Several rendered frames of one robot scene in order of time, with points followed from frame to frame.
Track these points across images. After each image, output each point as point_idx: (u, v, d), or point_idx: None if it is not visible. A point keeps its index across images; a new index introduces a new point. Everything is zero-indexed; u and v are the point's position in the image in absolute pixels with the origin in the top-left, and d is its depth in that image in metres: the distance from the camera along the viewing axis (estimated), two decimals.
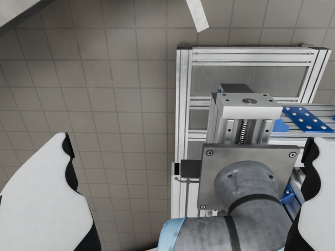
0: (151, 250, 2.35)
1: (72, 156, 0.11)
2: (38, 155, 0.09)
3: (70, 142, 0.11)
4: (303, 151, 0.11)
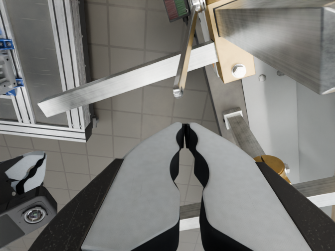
0: None
1: (181, 146, 0.12)
2: (156, 137, 0.10)
3: (184, 134, 0.11)
4: (185, 137, 0.13)
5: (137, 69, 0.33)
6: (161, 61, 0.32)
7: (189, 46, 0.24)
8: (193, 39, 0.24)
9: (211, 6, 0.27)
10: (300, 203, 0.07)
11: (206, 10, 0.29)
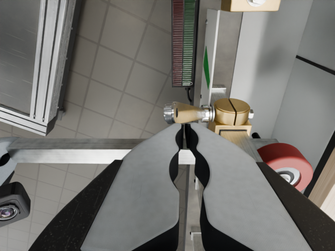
0: None
1: (181, 147, 0.12)
2: (155, 137, 0.10)
3: (183, 134, 0.11)
4: (185, 137, 0.13)
5: (129, 150, 0.31)
6: None
7: (193, 120, 0.20)
8: (198, 118, 0.21)
9: (218, 127, 0.28)
10: (300, 203, 0.07)
11: (213, 120, 0.29)
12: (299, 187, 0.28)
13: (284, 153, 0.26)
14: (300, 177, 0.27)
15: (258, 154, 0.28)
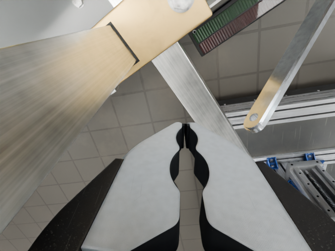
0: None
1: (181, 146, 0.12)
2: (156, 137, 0.10)
3: (184, 134, 0.11)
4: (185, 137, 0.13)
5: None
6: None
7: (330, 11, 0.13)
8: None
9: None
10: (300, 203, 0.07)
11: None
12: None
13: None
14: None
15: None
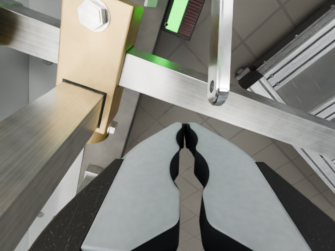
0: None
1: (181, 146, 0.12)
2: (156, 137, 0.10)
3: (184, 134, 0.11)
4: (185, 137, 0.13)
5: None
6: None
7: None
8: None
9: None
10: (300, 203, 0.07)
11: None
12: None
13: None
14: None
15: None
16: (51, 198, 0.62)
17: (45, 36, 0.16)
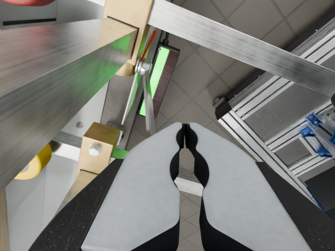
0: None
1: (181, 146, 0.12)
2: (156, 137, 0.10)
3: (184, 134, 0.11)
4: (185, 137, 0.13)
5: (211, 47, 0.25)
6: (180, 36, 0.25)
7: (151, 112, 0.21)
8: (147, 106, 0.22)
9: (131, 62, 0.25)
10: (300, 203, 0.07)
11: (137, 62, 0.27)
12: None
13: (15, 4, 0.20)
14: None
15: (49, 1, 0.21)
16: None
17: (72, 151, 0.34)
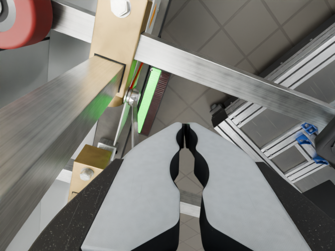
0: None
1: (181, 146, 0.12)
2: (156, 137, 0.10)
3: (184, 134, 0.11)
4: (185, 137, 0.13)
5: (197, 80, 0.26)
6: (167, 70, 0.25)
7: None
8: (133, 142, 0.23)
9: (119, 95, 0.26)
10: (300, 203, 0.07)
11: (125, 93, 0.27)
12: None
13: (3, 47, 0.21)
14: None
15: (36, 42, 0.22)
16: None
17: (64, 174, 0.35)
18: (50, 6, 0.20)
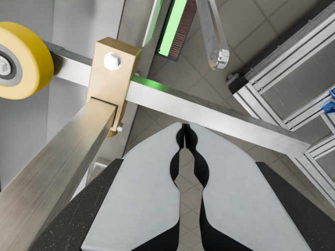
0: None
1: (181, 146, 0.12)
2: (156, 137, 0.10)
3: (184, 134, 0.11)
4: (185, 137, 0.13)
5: None
6: None
7: None
8: None
9: None
10: (300, 203, 0.07)
11: None
12: None
13: None
14: None
15: None
16: None
17: (81, 70, 0.26)
18: None
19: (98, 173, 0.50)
